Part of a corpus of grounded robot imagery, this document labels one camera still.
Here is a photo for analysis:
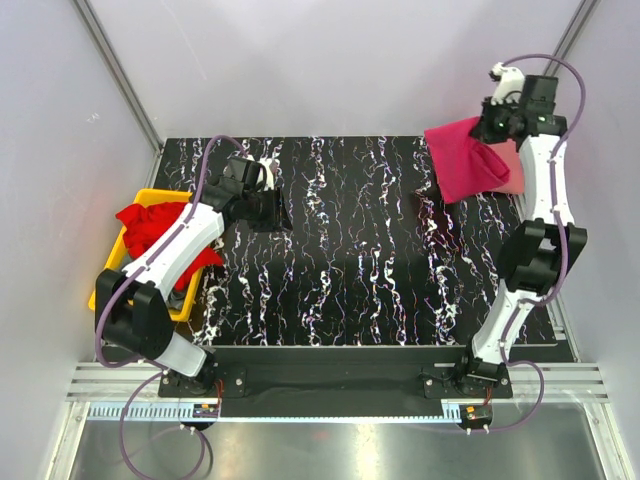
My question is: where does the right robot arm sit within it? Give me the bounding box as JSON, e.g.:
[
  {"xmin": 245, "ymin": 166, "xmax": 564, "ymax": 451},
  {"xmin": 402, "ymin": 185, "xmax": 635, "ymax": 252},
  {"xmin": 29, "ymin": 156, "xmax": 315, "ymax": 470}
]
[{"xmin": 450, "ymin": 67, "xmax": 588, "ymax": 398}]

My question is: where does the aluminium rail profile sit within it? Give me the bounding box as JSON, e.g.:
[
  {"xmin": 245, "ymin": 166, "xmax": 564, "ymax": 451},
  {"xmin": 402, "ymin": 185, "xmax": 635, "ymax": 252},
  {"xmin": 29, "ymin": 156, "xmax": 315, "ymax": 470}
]
[{"xmin": 66, "ymin": 363, "xmax": 608, "ymax": 424}]

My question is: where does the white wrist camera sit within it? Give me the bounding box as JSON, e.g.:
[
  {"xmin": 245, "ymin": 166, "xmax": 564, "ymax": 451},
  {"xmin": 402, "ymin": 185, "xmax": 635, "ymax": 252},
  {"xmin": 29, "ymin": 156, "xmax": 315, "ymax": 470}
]
[
  {"xmin": 256, "ymin": 158, "xmax": 280, "ymax": 191},
  {"xmin": 489, "ymin": 62, "xmax": 525, "ymax": 105}
]

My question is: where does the right aluminium frame post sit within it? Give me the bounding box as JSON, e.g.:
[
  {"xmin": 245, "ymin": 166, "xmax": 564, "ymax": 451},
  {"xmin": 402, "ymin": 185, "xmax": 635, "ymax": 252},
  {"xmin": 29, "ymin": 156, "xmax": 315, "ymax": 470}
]
[{"xmin": 553, "ymin": 0, "xmax": 601, "ymax": 59}]

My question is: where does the folded salmon pink t shirt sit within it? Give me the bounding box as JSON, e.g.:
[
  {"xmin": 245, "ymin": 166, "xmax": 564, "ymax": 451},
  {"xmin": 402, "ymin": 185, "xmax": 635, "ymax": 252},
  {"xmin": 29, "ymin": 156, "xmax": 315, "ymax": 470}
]
[{"xmin": 478, "ymin": 140, "xmax": 525, "ymax": 195}]

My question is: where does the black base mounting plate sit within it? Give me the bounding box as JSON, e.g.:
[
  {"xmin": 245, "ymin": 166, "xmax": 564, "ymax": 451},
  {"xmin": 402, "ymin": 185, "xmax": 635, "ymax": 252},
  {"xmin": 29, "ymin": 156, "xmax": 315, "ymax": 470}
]
[{"xmin": 97, "ymin": 344, "xmax": 574, "ymax": 419}]

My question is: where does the magenta pink t shirt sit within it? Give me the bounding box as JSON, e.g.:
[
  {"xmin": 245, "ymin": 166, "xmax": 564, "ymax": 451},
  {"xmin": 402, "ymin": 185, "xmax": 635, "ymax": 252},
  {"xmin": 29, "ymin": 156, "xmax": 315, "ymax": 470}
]
[{"xmin": 424, "ymin": 116, "xmax": 511, "ymax": 204}]

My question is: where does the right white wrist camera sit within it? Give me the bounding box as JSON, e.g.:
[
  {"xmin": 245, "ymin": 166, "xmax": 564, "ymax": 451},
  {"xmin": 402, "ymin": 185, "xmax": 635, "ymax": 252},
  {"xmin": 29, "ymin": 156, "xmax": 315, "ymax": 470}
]
[{"xmin": 489, "ymin": 62, "xmax": 525, "ymax": 105}]

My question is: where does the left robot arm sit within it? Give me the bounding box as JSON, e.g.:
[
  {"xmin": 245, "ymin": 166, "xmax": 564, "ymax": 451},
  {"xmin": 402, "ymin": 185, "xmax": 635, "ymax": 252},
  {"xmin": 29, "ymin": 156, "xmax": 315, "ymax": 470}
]
[{"xmin": 95, "ymin": 156, "xmax": 292, "ymax": 396}]

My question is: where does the left aluminium frame post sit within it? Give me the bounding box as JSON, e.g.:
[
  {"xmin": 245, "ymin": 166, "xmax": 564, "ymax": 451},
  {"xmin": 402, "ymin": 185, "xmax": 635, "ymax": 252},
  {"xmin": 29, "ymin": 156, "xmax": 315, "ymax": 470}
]
[{"xmin": 70, "ymin": 0, "xmax": 164, "ymax": 155}]

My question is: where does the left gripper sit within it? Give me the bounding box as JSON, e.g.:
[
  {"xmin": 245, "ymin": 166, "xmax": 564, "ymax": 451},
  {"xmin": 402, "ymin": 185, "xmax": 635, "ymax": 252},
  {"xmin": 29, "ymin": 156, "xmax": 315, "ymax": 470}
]
[{"xmin": 243, "ymin": 185, "xmax": 293, "ymax": 233}]

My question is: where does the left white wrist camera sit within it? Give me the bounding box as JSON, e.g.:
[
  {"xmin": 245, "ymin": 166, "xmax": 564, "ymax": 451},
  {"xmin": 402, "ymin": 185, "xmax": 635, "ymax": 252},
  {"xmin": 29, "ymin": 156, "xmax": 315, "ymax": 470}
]
[{"xmin": 256, "ymin": 158, "xmax": 280, "ymax": 191}]

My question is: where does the red t shirt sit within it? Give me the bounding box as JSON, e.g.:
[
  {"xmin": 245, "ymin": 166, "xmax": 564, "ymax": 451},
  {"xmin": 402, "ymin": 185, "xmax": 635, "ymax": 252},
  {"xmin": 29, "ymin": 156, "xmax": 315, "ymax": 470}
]
[{"xmin": 115, "ymin": 202, "xmax": 224, "ymax": 291}]

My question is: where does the aluminium frame post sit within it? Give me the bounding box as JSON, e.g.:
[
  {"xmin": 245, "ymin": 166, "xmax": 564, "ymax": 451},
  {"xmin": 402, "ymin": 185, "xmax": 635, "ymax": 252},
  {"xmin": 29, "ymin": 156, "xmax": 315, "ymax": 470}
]
[
  {"xmin": 70, "ymin": 0, "xmax": 164, "ymax": 155},
  {"xmin": 553, "ymin": 0, "xmax": 601, "ymax": 59}
]

